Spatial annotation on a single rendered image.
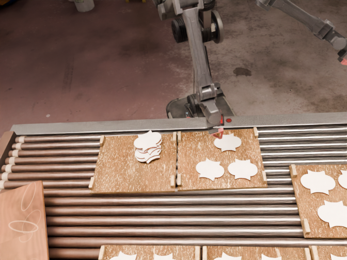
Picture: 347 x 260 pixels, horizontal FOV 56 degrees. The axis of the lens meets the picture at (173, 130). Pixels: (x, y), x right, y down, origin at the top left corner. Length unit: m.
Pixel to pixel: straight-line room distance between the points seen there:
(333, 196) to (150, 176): 0.83
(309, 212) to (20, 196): 1.26
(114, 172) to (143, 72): 2.18
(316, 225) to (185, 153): 0.67
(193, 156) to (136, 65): 2.32
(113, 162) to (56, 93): 2.19
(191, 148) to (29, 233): 0.82
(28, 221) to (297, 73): 2.89
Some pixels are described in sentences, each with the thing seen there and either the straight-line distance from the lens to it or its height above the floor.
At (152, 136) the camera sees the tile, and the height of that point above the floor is 1.00.
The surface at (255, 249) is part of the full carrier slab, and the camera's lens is 1.41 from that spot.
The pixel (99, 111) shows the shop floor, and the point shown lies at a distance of 3.37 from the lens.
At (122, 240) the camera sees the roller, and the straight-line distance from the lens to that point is 1.49.
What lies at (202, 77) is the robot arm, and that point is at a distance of 1.36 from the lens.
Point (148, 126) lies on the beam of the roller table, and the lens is 1.82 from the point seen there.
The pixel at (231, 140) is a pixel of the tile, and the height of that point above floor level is 0.95.
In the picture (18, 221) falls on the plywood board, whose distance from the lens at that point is 1.56.
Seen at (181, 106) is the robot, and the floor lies 0.24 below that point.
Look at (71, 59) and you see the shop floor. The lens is 4.20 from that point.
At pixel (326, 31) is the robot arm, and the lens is 1.74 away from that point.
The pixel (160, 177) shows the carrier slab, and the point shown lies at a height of 0.94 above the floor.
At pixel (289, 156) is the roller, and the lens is 1.70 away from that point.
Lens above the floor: 2.25
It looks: 48 degrees down
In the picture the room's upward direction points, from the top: 9 degrees counter-clockwise
